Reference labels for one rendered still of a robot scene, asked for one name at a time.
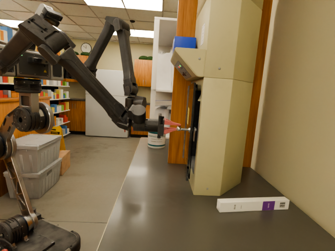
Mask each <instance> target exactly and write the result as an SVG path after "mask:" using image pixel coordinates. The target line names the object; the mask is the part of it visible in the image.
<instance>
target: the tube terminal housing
mask: <svg viewBox="0 0 335 251"><path fill-rule="evenodd" d="M261 17H262V10H261V9H260V8H259V7H258V6H257V5H256V4H255V3H254V2H253V1H251V0H206V2H205V4H204V6H203V8H202V10H201V12H200V14H199V16H198V18H197V20H196V26H195V38H196V47H195V48H196V49H205V50H206V57H205V69H204V77H202V78H199V79H196V80H193V81H191V84H192V83H196V84H197V90H198V91H201V98H200V109H199V121H198V123H199V134H198V141H197V143H196V155H195V166H194V174H193V172H192V170H191V168H190V179H188V180H189V183H190V186H191V189H192V192H193V194H194V195H207V196H221V195H222V194H224V193H225V192H227V191H228V190H230V189H232V188H233V187H235V186H236V185H238V184H239V183H240V182H241V175H242V167H243V159H244V151H245V143H246V135H247V128H248V120H249V112H250V104H251V96H252V88H253V80H254V72H255V64H256V56H257V48H258V41H259V33H260V25H261ZM204 23H205V29H204V41H203V44H202V45H201V46H200V43H201V32H202V26H203V25H204Z"/></svg>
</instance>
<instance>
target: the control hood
mask: <svg viewBox="0 0 335 251"><path fill-rule="evenodd" d="M205 57H206V50H205V49H195V48H181V47H176V48H175V49H174V52H173V54H172V57H171V60H170V61H171V63H172V64H173V66H175V64H176V63H177V61H179V62H180V63H181V65H182V66H183V67H184V68H185V69H186V71H187V72H188V73H189V74H190V75H191V77H190V78H187V79H186V80H187V81H193V80H196V79H199V78H202V77H204V69H205ZM175 68H176V67H175ZM176 69H177V68H176ZM178 71H179V70H178ZM179 72H180V71H179ZM181 75H182V74H181ZM184 78H185V77H184Z"/></svg>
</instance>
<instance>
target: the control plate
mask: <svg viewBox="0 0 335 251"><path fill-rule="evenodd" d="M175 67H176V68H177V69H178V70H179V71H180V73H181V74H183V72H184V73H185V72H187V71H186V69H185V68H184V67H183V66H182V65H181V63H180V62H179V61H177V63H176V64H175ZM185 75H186V76H185ZM185 75H184V77H185V79H187V78H190V77H191V75H190V74H189V73H188V72H187V73H185Z"/></svg>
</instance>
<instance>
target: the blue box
mask: <svg viewBox="0 0 335 251"><path fill-rule="evenodd" d="M176 47H181V48H195V47H196V38H195V37H183V36H175V37H174V40H173V50H172V53H173V52H174V49H175V48H176Z"/></svg>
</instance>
